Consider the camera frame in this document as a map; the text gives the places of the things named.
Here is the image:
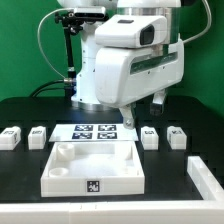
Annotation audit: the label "white L-shaped fence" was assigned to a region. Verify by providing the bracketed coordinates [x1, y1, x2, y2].
[0, 156, 224, 224]

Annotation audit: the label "white square table top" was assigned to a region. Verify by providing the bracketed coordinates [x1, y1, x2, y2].
[41, 141, 145, 197]

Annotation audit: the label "grey camera cable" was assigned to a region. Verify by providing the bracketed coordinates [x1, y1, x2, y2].
[36, 7, 76, 81]

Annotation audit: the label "black camera on stand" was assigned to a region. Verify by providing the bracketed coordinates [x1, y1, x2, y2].
[55, 6, 108, 23]

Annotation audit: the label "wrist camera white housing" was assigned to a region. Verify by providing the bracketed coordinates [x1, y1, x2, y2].
[95, 15, 168, 48]

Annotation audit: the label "black cables at base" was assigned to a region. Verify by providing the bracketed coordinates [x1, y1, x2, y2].
[30, 79, 73, 98]

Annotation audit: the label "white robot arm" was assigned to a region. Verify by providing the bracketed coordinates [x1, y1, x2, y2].
[55, 0, 184, 129]

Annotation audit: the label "sheet with marker tags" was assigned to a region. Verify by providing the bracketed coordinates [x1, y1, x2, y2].
[49, 124, 138, 142]

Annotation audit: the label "black camera stand pole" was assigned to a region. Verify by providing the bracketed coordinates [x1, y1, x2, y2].
[63, 22, 77, 98]

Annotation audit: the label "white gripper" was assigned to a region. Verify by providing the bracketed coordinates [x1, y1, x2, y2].
[95, 39, 184, 130]

